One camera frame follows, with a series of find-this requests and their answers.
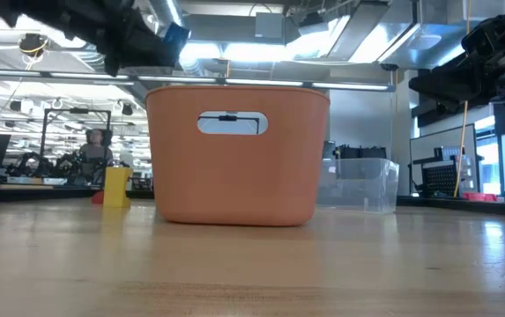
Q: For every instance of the grey partition board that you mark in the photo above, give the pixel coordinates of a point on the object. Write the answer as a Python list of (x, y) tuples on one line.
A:
[(424, 145)]

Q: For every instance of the red block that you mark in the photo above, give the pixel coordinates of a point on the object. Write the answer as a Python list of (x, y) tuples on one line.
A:
[(98, 198)]

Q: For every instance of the black yellow ceiling reel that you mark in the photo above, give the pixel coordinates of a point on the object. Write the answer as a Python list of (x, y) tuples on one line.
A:
[(33, 44)]

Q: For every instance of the orange plastic bin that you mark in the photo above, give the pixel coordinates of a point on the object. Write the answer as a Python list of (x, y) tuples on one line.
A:
[(234, 176)]

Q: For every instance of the long yellow block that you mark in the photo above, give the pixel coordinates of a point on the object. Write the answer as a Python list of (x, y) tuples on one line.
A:
[(116, 189)]

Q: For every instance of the clear plastic container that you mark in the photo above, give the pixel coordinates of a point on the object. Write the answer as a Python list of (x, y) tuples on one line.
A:
[(366, 185)]

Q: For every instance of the black frame stand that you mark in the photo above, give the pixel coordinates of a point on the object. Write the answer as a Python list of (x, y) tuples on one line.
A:
[(76, 111)]

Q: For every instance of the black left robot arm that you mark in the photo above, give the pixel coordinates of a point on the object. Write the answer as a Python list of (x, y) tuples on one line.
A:
[(58, 13)]

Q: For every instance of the background black robot arms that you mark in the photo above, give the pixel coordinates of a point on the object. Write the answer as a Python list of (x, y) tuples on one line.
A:
[(36, 165)]

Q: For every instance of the black pegboard rack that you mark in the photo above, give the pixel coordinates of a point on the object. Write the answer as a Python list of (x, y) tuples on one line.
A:
[(439, 180)]

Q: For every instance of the red tray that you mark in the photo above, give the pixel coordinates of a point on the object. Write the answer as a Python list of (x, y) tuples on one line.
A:
[(479, 196)]

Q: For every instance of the black equipment case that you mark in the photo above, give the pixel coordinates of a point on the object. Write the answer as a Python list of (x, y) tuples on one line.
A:
[(360, 152)]

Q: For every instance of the grey ceiling box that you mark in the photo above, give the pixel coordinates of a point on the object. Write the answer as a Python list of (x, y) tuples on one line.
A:
[(269, 25)]

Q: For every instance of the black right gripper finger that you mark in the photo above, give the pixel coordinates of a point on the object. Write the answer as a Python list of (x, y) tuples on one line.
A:
[(450, 86)]

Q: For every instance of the person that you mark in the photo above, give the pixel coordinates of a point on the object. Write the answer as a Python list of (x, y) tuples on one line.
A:
[(95, 152)]

